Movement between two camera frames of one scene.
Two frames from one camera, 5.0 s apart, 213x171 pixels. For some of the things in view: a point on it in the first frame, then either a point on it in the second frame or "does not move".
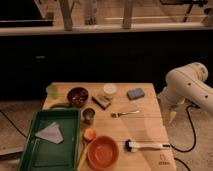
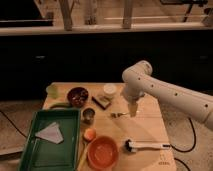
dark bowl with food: (77, 97) does not move
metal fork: (118, 114) does not move
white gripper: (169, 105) → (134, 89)
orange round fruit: (89, 134) does not move
